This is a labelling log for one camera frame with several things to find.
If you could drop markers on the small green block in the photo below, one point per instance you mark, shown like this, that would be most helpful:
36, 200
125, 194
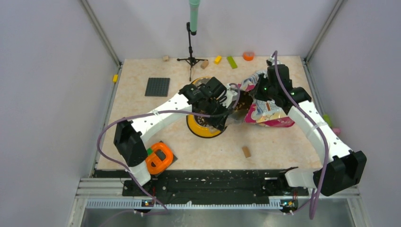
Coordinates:
149, 151

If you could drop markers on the green microphone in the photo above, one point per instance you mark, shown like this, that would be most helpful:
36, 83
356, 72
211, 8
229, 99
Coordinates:
194, 10

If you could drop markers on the wooden block near tripod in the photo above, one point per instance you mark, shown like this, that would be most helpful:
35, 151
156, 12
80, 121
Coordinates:
204, 64

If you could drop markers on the pink blue pet food bag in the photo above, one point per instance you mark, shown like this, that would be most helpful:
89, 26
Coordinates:
261, 113

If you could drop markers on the yellow double pet bowl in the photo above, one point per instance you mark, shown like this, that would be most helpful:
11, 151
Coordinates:
200, 128

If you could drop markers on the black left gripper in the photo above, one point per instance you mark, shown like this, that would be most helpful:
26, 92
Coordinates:
217, 110

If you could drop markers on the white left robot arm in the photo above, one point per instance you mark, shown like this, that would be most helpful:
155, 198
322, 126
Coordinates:
131, 134

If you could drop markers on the dark grey lego baseplate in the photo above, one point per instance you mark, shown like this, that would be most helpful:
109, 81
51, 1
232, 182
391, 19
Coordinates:
157, 87

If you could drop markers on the yellow toy block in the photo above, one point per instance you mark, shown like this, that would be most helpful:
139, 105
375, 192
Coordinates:
218, 59

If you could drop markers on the clear plastic scoop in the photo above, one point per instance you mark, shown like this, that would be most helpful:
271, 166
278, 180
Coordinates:
236, 117

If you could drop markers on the green lego brick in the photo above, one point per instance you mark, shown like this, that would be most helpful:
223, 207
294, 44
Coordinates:
232, 62

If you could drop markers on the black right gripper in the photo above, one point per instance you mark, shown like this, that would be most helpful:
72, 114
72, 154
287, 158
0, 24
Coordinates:
259, 91

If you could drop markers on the yellow block on frame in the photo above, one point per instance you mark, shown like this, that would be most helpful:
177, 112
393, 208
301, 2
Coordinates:
115, 78

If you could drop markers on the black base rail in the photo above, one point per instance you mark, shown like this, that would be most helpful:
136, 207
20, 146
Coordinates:
214, 187

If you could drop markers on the orange tape roll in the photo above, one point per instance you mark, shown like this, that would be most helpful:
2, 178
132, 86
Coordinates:
248, 56

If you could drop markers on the wooden block near bag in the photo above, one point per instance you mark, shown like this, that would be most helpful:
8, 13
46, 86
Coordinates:
246, 152

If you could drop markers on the black tripod stand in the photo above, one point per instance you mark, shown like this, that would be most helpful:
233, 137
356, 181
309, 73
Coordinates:
191, 60

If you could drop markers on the green pink object at edge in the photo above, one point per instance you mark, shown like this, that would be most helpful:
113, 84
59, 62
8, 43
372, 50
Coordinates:
327, 119

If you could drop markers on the small dark grey plate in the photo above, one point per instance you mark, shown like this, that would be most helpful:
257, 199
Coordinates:
174, 159

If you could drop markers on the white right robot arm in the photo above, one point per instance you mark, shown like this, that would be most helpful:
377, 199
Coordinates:
341, 166

